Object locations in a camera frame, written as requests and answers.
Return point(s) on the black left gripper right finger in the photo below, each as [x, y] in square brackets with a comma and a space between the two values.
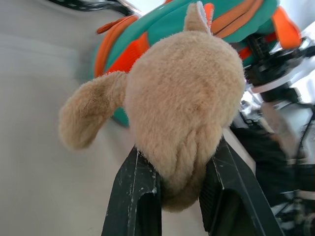
[236, 196]

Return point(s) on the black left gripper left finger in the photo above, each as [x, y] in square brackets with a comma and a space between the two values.
[133, 196]

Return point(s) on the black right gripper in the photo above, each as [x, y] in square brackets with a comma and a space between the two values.
[273, 66]

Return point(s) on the orange and teal backpack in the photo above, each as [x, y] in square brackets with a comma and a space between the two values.
[172, 22]

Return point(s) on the beige plush toy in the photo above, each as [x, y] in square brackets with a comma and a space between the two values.
[182, 98]

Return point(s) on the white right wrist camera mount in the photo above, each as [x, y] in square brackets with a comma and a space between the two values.
[273, 84]

